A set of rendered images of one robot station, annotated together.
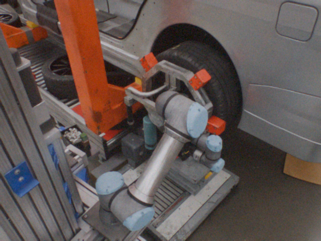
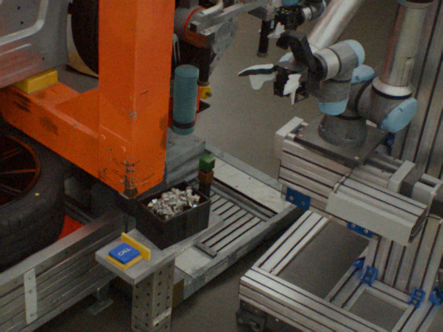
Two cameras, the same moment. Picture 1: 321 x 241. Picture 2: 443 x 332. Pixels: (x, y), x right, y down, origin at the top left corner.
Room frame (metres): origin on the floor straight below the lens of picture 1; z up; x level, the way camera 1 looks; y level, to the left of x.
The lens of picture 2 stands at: (1.74, 2.72, 2.15)
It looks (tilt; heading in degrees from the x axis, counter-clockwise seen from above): 34 degrees down; 261
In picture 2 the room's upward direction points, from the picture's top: 6 degrees clockwise
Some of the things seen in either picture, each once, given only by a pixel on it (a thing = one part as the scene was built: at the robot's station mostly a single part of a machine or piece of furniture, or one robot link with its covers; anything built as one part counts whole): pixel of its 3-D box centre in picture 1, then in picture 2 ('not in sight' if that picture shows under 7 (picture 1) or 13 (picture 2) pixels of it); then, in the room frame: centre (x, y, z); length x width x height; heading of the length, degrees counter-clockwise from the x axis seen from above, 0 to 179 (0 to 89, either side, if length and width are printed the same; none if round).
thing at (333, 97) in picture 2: not in sight; (329, 89); (1.18, 0.84, 1.12); 0.11 x 0.08 x 0.11; 127
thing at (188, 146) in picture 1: (188, 145); (288, 18); (1.10, -0.16, 0.86); 0.12 x 0.08 x 0.09; 44
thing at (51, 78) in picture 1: (75, 72); not in sight; (2.75, 0.87, 0.39); 0.66 x 0.66 x 0.24
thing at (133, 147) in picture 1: (146, 144); (115, 184); (1.74, 0.10, 0.26); 0.42 x 0.18 x 0.35; 134
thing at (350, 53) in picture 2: not in sight; (341, 58); (1.17, 0.86, 1.21); 0.11 x 0.08 x 0.09; 37
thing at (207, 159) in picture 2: (83, 136); (207, 163); (1.44, 0.51, 0.64); 0.04 x 0.04 x 0.04; 44
